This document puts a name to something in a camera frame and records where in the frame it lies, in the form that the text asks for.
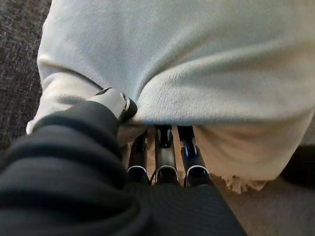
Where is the white fringed square cushion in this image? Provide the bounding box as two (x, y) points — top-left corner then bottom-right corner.
(26, 0), (315, 195)

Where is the grey fabric armchair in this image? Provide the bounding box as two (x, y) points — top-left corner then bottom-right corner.
(0, 0), (53, 159)

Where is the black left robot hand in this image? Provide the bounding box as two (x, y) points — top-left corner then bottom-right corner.
(0, 87), (247, 236)

